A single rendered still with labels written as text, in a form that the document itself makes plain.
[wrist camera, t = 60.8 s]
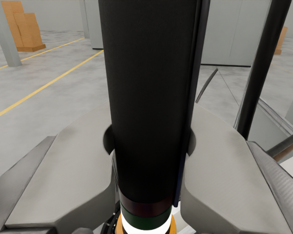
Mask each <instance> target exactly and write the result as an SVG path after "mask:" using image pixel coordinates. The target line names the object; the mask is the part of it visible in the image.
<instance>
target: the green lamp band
mask: <svg viewBox="0 0 293 234"><path fill-rule="evenodd" d="M120 208H121V212H122V215H123V217H124V219H125V220H126V221H127V222H128V223H129V224H130V225H132V226H133V227H135V228H138V229H143V230H150V229H155V228H158V227H160V226H161V225H163V224H164V223H165V222H166V221H167V220H168V218H169V217H170V215H171V212H172V208H173V201H172V203H171V205H170V207H169V208H168V209H167V210H166V211H165V212H164V213H162V214H160V215H158V216H156V217H152V218H141V217H137V216H135V215H133V214H131V213H129V212H128V211H127V210H126V209H125V208H124V207H123V205H122V203H121V201H120Z"/></svg>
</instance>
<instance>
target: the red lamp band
mask: <svg viewBox="0 0 293 234"><path fill-rule="evenodd" d="M118 184H119V183H118ZM174 185H175V184H174ZM118 188H119V196H120V201H121V203H122V205H123V206H124V207H125V208H126V209H127V210H128V211H129V212H131V213H132V214H134V215H138V216H143V217H150V216H156V215H159V214H161V213H163V212H164V211H165V210H167V209H168V208H169V206H170V205H171V203H172V201H173V197H174V189H175V186H174V188H173V190H172V191H171V193H170V194H169V195H168V196H167V197H166V198H164V199H162V200H161V201H158V202H154V203H139V202H136V201H133V200H131V199H129V198H128V197H126V196H125V195H124V194H123V193H122V191H121V189H120V187H119V185H118Z"/></svg>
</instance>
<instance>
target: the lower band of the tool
mask: <svg viewBox="0 0 293 234"><path fill-rule="evenodd" d="M170 223H171V228H170V233H169V234H176V223H175V219H174V217H173V215H171V222H170ZM116 232H117V234H123V231H122V217H121V214H120V216H119V218H118V221H117V227H116Z"/></svg>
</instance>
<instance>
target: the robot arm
mask: <svg viewBox="0 0 293 234"><path fill-rule="evenodd" d="M113 150H114V141H113V129H112V121H111V112H110V103H109V100H108V101H106V102H104V103H102V104H101V105H99V106H97V107H95V108H94V109H92V110H90V111H88V112H87V113H85V114H83V115H81V116H80V117H78V118H77V119H75V120H73V121H72V122H71V123H70V124H68V125H67V126H66V127H65V128H63V129H62V130H61V131H60V132H59V133H58V134H57V135H56V136H47V137H46V138H45V139H44V140H42V141H41V142H40V143H39V144H38V145H36V146H35V147H34V148H33V149H32V150H31V151H29V152H28V153H27V154H26V155H25V156H24V157H22V158H21V159H20V160H19V161H18V162H17V163H16V164H14V165H13V166H12V167H11V168H10V169H9V170H7V171H6V172H5V173H4V174H3V175H1V176H0V234H94V233H93V230H95V229H96V228H97V227H99V226H100V225H101V224H103V223H104V222H106V221H107V220H108V219H110V218H111V216H112V215H113V214H114V211H115V196H116V186H115V178H114V171H113V161H112V158H111V157H110V154H111V153H112V151H113ZM187 154H188V155H189V157H188V158H187V159H186V161H185V166H184V173H183V179H182V185H181V194H180V214H181V217H182V219H183V220H184V221H185V222H186V223H187V224H188V225H189V226H191V227H192V228H193V229H194V230H195V231H196V232H198V233H199V234H293V177H292V176H291V175H290V174H289V173H288V172H287V171H286V170H285V169H284V168H283V167H281V166H280V165H279V164H278V163H277V162H276V161H275V160H274V159H273V158H272V157H271V156H270V155H269V154H268V153H267V152H265V151H264V150H263V149H262V148H261V147H260V146H259V145H258V144H257V143H256V142H254V141H247V140H246V139H245V138H244V137H243V136H242V135H241V134H240V133H239V132H238V131H237V130H235V129H234V128H233V127H232V126H231V125H229V124H228V123H227V122H225V121H224V120H223V119H221V118H220V117H218V116H216V115H215V114H213V113H211V112H210V111H208V110H207V109H205V108H203V107H202V106H200V105H198V104H197V103H194V108H193V116H192V122H191V128H190V134H189V140H188V146H187Z"/></svg>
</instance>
